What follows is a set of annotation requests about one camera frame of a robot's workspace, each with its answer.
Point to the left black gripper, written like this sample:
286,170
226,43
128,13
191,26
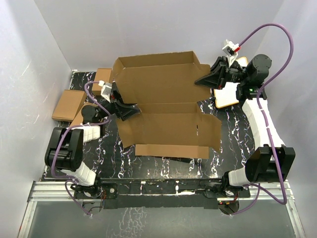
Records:
122,110

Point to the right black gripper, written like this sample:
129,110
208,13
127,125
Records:
214,80

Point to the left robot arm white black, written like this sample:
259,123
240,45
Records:
65,149

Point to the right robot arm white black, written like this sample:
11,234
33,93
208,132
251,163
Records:
272,159

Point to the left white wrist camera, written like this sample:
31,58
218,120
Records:
105,90

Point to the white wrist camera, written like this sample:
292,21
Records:
105,90
231,51

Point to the white board yellow frame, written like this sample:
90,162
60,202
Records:
227,96

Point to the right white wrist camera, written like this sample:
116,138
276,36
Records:
231,51

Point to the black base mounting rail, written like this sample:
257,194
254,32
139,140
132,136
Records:
155,193

